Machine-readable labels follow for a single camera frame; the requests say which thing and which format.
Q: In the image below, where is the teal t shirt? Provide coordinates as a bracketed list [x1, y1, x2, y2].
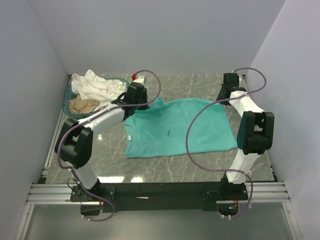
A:
[124, 97, 237, 159]

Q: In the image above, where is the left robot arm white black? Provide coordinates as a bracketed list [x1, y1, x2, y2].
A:
[54, 81, 148, 201]

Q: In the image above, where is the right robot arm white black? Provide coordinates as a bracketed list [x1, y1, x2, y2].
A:
[217, 72, 275, 200]

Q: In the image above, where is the white t shirt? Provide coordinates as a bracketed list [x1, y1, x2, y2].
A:
[71, 69, 127, 113]

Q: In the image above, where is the beige t shirt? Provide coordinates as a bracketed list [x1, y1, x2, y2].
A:
[69, 98, 100, 114]

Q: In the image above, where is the teal plastic basket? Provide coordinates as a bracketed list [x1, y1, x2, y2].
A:
[62, 77, 129, 119]

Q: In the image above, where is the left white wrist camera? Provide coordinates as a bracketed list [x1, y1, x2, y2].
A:
[131, 73, 147, 86]

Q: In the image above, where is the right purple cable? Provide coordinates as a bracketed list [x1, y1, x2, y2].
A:
[185, 67, 267, 220]

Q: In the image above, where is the purple cable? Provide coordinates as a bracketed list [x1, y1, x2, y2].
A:
[57, 69, 162, 222]
[185, 67, 267, 220]

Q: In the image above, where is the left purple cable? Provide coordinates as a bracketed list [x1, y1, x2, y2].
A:
[57, 69, 162, 222]

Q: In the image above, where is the aluminium frame rail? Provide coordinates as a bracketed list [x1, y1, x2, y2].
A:
[26, 123, 302, 240]

